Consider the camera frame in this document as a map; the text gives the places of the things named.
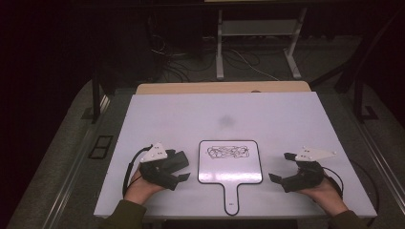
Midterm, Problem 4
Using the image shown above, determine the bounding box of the black floor socket frame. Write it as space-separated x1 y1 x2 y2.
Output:
88 135 115 160

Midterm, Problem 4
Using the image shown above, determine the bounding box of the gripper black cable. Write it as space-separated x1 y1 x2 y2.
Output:
320 165 346 198
121 144 154 198

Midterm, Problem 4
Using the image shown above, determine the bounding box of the person's left hand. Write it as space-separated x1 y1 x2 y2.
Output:
123 167 167 206

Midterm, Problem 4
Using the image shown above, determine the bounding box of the beige wooden board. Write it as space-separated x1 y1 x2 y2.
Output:
136 80 312 95

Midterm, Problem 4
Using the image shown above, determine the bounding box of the person's right hand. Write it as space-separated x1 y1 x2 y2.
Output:
297 176 350 219

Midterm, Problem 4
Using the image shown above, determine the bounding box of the white floor cable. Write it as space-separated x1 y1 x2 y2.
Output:
228 47 282 82

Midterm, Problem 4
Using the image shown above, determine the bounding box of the white metal stand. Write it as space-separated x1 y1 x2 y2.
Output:
215 8 309 81

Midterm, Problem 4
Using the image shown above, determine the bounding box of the white paddle-shaped whiteboard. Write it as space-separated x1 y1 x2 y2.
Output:
197 139 264 217

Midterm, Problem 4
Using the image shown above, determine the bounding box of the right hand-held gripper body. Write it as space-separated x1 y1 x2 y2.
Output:
281 146 338 194

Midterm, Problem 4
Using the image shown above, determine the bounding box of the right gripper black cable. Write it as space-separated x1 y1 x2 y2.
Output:
320 165 346 198

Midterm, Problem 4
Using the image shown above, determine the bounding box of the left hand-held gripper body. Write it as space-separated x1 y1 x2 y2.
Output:
139 142 181 192

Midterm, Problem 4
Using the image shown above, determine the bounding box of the black metal stand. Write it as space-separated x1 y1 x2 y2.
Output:
80 65 112 125
309 9 405 124

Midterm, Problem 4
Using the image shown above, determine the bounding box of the metal floor rail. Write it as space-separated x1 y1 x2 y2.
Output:
357 122 405 206
40 94 112 229

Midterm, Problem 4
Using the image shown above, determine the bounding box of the bundle of black floor cables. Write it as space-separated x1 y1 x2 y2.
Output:
147 17 219 84

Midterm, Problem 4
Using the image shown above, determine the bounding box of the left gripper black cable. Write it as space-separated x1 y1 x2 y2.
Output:
121 144 154 198

